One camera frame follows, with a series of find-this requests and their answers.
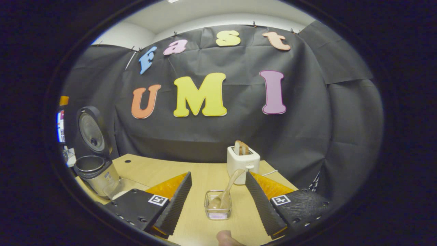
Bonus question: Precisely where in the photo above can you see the wooden spoon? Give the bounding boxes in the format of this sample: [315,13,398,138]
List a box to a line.
[207,168,245,210]

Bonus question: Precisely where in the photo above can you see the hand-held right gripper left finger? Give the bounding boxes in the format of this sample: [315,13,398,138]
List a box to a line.
[102,172,193,239]

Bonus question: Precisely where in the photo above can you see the metal wire chopstick holder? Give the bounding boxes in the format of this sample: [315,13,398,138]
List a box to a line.
[204,190,232,220]

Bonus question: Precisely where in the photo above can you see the computer monitor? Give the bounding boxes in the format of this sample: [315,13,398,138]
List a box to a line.
[56,110,66,143]

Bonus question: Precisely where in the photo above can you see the white side table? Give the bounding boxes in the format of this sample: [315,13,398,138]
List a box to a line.
[65,146,78,168]

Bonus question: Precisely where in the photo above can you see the toast slice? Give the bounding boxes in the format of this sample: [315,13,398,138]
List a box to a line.
[234,140,250,156]

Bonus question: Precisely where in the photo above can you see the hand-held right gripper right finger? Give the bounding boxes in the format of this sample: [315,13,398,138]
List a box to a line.
[245,172,331,240]

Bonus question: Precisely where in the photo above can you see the white toaster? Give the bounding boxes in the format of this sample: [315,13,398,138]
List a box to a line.
[227,146,260,186]

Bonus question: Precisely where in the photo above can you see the clear plastic container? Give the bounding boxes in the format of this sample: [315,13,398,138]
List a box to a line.
[102,178,151,200]

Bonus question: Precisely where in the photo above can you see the black silver rice cooker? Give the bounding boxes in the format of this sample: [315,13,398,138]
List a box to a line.
[74,106,121,197]

